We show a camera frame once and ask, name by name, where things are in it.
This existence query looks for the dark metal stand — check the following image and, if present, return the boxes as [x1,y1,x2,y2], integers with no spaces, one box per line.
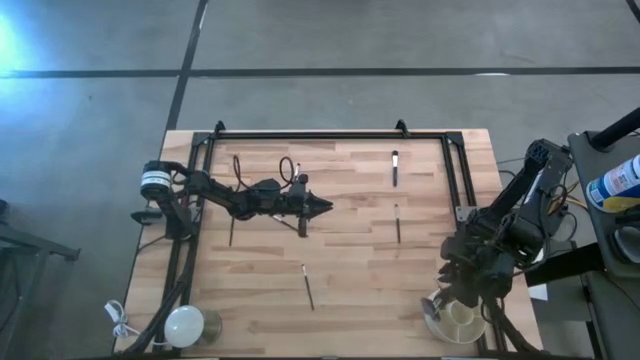
[0,198,81,360]

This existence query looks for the grey utility cart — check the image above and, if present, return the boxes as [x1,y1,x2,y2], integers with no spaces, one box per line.
[567,130,640,360]

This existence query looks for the round cream divided organizer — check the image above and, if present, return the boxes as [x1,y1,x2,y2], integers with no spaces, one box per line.
[423,287,489,345]

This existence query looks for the white mushroom lamp metal base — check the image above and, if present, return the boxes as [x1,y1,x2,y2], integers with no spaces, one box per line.
[163,303,223,349]

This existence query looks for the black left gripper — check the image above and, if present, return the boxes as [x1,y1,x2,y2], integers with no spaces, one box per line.
[272,173,334,239]

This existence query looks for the black mounting bracket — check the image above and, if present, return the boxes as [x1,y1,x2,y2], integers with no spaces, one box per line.
[131,207,165,226]

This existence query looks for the white lamp cable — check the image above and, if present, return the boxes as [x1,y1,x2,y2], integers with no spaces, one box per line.
[103,299,169,347]

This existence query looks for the thin dark arm cable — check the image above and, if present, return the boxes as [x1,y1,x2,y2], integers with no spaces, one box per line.
[278,156,297,185]
[231,154,245,192]

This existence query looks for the black aluminium table frame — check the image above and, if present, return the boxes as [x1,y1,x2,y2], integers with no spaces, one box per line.
[164,128,504,357]

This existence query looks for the black cart handle tube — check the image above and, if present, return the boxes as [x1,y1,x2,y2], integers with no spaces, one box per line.
[589,107,640,151]

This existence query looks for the round grey object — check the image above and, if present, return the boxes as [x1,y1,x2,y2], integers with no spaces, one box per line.
[612,224,640,265]

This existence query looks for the black cable bundle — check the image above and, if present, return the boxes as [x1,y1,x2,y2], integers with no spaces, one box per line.
[479,298,544,357]
[119,239,201,357]

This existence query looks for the white blue spray can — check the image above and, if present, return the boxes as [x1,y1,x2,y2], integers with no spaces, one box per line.
[585,153,640,214]

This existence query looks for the black flat bar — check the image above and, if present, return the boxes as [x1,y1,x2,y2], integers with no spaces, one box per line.
[524,243,606,288]

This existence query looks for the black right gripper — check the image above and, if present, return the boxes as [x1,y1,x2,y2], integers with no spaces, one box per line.
[437,229,516,309]

